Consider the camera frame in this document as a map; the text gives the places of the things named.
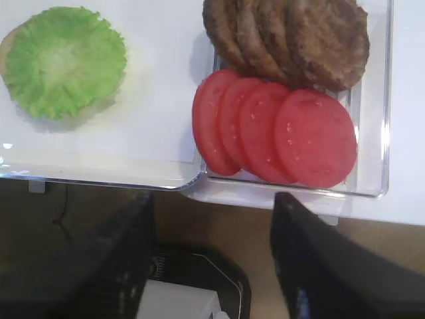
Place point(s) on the clear patty tomato container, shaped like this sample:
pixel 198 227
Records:
pixel 368 103

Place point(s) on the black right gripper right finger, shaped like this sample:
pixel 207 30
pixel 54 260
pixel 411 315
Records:
pixel 323 274

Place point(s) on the brown meat patty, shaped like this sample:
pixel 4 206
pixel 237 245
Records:
pixel 271 19
pixel 329 41
pixel 220 22
pixel 252 45

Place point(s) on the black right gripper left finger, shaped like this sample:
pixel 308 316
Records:
pixel 101 276

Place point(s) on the green lettuce leaf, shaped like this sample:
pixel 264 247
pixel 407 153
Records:
pixel 64 60

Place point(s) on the red tomato slice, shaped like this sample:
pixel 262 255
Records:
pixel 314 138
pixel 256 115
pixel 228 118
pixel 204 119

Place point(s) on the silver metal tray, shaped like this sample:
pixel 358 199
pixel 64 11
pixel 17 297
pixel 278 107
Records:
pixel 100 168

